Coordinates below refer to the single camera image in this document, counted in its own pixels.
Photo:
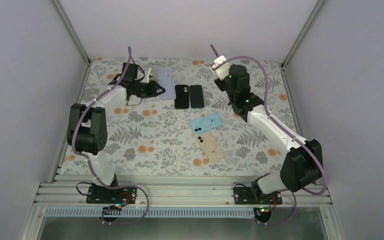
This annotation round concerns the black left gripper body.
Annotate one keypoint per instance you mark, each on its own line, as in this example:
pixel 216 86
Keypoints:
pixel 147 92

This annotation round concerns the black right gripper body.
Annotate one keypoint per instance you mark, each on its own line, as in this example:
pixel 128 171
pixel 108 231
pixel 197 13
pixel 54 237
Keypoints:
pixel 217 82

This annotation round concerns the lilac phone case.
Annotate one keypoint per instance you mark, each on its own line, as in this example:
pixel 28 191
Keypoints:
pixel 165 78

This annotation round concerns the black phone case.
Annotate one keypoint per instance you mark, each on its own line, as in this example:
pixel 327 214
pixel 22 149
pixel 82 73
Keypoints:
pixel 182 99

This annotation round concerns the dark teal smartphone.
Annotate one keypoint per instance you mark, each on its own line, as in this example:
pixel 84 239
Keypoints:
pixel 196 97

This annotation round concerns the beige phone case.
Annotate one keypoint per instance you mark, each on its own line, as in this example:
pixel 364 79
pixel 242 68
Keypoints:
pixel 210 147

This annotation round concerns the magenta smartphone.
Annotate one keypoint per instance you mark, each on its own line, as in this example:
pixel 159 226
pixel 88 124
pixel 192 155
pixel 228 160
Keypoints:
pixel 214 50

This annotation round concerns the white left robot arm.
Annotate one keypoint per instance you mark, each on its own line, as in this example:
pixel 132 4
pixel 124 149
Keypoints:
pixel 87 131

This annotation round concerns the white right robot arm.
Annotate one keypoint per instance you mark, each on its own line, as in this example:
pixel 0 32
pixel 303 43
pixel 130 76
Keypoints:
pixel 303 162

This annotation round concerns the light blue phone case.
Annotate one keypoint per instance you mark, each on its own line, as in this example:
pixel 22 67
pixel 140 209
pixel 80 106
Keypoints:
pixel 205 123

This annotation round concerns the floral patterned table mat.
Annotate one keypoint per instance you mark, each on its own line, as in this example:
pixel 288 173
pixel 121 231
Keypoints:
pixel 155 139

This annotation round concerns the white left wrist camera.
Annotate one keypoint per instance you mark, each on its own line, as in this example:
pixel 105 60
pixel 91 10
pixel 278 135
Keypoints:
pixel 147 75

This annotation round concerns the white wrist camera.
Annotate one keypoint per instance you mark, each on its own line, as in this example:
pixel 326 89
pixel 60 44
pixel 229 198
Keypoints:
pixel 221 67
pixel 147 75

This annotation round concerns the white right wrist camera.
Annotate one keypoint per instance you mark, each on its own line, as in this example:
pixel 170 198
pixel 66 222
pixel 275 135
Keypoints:
pixel 221 67

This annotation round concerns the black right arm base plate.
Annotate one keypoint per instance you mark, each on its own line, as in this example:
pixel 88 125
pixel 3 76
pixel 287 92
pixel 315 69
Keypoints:
pixel 248 196

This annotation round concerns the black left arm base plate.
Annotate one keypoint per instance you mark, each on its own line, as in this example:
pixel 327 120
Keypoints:
pixel 101 195

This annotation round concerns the aluminium corner frame post left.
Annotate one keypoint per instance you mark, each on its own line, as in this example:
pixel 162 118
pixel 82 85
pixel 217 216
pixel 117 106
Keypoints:
pixel 71 31

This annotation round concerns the aluminium corner frame post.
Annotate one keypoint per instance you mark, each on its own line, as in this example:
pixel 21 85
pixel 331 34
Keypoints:
pixel 71 31
pixel 308 23

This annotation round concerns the aluminium corner frame post right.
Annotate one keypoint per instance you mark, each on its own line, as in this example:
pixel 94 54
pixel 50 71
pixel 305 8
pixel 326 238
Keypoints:
pixel 308 23

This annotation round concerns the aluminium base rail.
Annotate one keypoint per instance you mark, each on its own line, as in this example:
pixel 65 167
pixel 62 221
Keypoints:
pixel 163 191

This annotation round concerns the slotted grey cable duct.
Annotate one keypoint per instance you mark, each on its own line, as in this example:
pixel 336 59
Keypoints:
pixel 152 212

